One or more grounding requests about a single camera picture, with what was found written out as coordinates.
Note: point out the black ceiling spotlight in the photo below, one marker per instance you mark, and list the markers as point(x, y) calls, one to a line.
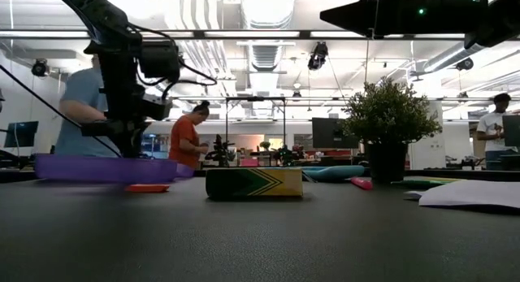
point(465, 64)
point(317, 56)
point(39, 67)

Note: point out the black background frame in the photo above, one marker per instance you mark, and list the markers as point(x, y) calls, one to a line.
point(256, 98)

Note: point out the white paper notes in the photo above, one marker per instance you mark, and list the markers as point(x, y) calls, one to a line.
point(471, 194)

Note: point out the black background robot arm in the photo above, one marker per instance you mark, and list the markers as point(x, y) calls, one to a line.
point(289, 155)
point(221, 151)

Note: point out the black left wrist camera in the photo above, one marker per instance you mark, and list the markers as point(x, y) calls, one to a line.
point(157, 107)

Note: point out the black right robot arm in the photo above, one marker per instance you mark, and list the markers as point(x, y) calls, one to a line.
point(501, 22)

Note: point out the green marker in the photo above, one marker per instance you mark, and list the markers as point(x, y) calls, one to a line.
point(422, 183)

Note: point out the purple plastic pencil box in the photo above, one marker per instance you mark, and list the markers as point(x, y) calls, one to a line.
point(101, 170)

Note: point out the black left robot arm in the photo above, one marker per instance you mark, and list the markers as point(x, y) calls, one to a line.
point(109, 26)

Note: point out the green yellow crayon box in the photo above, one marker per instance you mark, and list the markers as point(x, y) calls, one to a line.
point(254, 183)

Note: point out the teal calculator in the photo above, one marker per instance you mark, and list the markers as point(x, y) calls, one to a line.
point(335, 173)

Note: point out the person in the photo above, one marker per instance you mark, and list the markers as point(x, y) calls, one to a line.
point(183, 140)
point(493, 131)
point(79, 111)

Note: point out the dark computer monitor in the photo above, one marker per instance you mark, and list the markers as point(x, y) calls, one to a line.
point(512, 131)
point(333, 132)
point(21, 134)

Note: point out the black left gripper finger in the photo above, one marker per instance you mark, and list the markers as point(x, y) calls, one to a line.
point(126, 146)

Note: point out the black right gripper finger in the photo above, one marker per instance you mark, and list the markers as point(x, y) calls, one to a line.
point(357, 14)

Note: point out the pink highlighter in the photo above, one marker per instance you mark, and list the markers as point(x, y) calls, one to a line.
point(361, 183)

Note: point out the orange eraser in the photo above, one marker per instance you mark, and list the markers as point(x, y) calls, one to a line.
point(147, 188)

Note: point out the potted green plant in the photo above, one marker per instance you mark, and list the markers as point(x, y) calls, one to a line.
point(386, 115)

